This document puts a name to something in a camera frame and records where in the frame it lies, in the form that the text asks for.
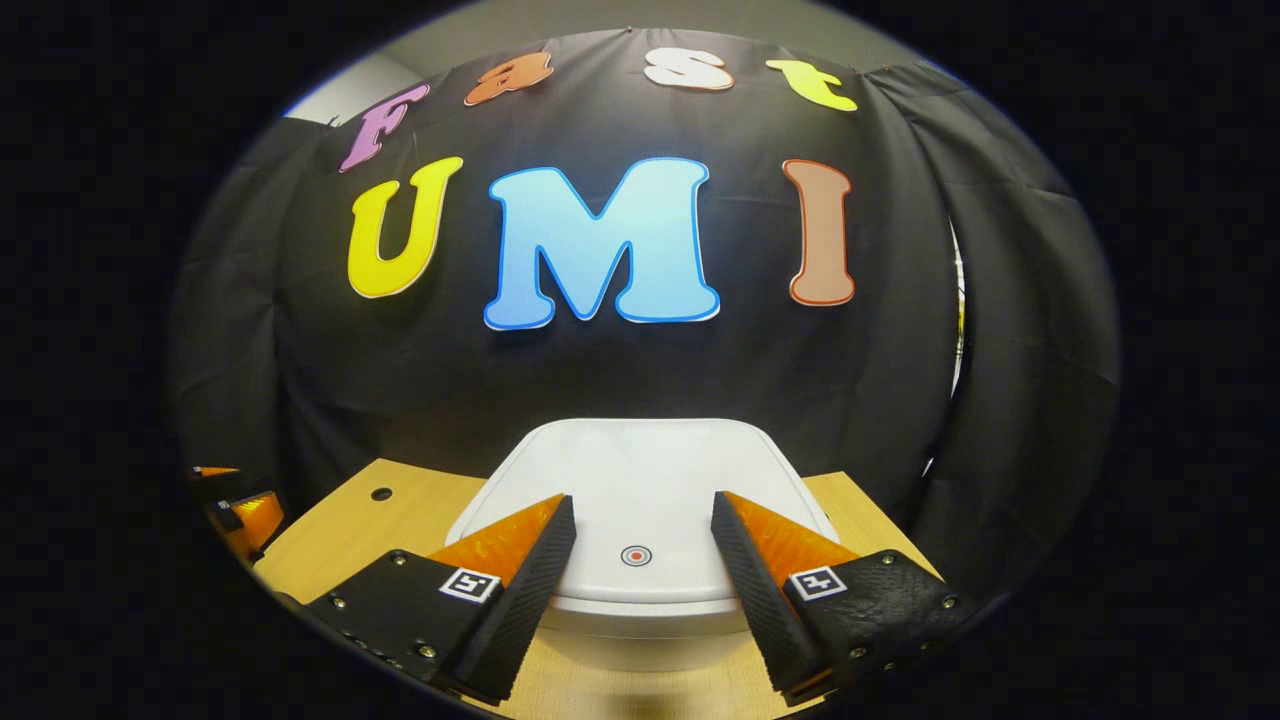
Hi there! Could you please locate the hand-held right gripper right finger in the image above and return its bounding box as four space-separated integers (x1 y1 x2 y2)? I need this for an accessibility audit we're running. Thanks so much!
711 490 979 706

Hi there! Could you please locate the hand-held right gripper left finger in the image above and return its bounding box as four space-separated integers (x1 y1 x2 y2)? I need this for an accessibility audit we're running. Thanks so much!
305 493 578 703

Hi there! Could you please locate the white desktop garbage bin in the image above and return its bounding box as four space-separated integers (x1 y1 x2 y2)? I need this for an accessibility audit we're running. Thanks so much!
445 418 841 673

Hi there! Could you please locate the wooden desktop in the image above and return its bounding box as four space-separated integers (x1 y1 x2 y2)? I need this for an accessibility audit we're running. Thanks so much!
253 458 946 720

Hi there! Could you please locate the black backdrop cloth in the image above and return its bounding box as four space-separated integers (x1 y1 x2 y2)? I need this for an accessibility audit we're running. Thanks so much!
168 28 1123 591

